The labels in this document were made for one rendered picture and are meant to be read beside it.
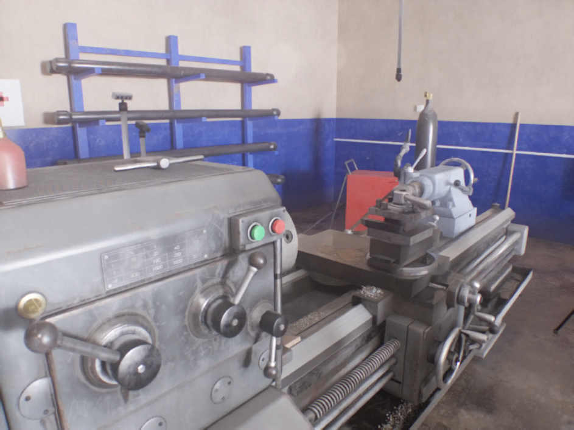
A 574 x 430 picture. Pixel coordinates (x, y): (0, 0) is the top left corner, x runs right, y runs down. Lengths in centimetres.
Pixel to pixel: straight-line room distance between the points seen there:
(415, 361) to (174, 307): 91
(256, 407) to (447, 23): 541
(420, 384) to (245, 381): 73
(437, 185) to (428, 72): 390
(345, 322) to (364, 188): 328
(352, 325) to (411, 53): 506
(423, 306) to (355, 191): 320
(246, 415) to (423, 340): 66
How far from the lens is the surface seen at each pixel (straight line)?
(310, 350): 115
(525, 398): 261
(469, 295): 146
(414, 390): 148
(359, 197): 449
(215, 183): 78
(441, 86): 581
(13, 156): 77
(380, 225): 141
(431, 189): 208
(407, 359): 144
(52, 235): 63
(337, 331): 124
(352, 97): 643
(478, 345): 183
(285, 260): 112
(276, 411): 97
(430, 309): 138
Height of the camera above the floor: 146
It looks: 14 degrees down
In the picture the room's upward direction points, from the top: straight up
